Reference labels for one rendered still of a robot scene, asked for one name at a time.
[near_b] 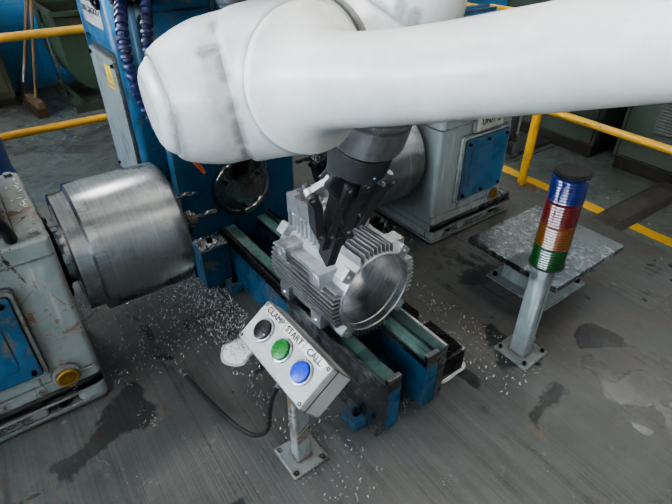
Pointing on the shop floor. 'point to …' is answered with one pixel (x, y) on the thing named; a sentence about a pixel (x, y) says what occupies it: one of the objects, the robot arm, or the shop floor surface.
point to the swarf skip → (69, 53)
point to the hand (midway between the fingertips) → (331, 244)
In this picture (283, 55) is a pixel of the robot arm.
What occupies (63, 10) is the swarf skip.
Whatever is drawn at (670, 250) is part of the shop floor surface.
